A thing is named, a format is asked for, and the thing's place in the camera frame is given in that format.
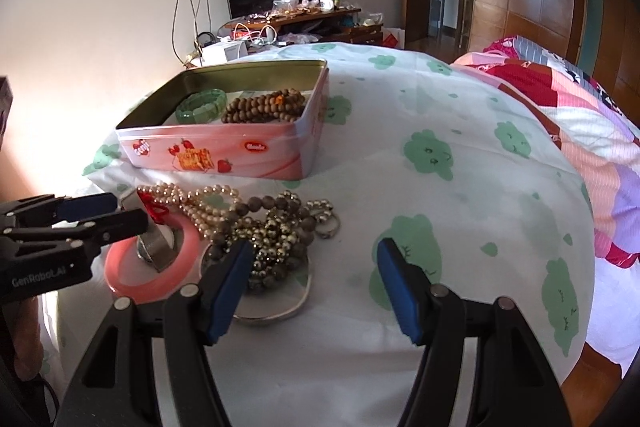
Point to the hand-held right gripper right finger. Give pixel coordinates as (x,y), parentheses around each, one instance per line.
(400,292)

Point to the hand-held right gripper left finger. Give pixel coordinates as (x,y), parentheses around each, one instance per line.
(230,292)

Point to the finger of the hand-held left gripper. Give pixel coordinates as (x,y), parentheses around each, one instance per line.
(85,206)
(125,224)

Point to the wide silver bangle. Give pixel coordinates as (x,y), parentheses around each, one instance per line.
(160,252)

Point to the thin silver bangle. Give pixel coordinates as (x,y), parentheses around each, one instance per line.
(280,316)

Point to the pink bangle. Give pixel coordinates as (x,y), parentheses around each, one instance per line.
(150,289)

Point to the pink tin box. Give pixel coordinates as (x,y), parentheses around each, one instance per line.
(250,157)

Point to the person's left forearm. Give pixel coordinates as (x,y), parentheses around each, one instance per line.
(27,337)

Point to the white sheet with green clouds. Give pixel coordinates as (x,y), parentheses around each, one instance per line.
(450,232)

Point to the white box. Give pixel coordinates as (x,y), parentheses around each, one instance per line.
(220,53)

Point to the pink patchwork quilt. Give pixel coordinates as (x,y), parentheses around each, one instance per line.
(590,132)

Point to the red paper bag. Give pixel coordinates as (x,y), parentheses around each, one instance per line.
(392,40)

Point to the black television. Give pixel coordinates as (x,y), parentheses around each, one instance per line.
(250,2)

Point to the cluttered wooden desk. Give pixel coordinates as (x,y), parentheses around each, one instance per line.
(295,7)

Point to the white cup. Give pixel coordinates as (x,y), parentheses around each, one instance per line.
(327,4)

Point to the wooden wardrobe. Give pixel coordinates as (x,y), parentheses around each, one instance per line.
(550,32)

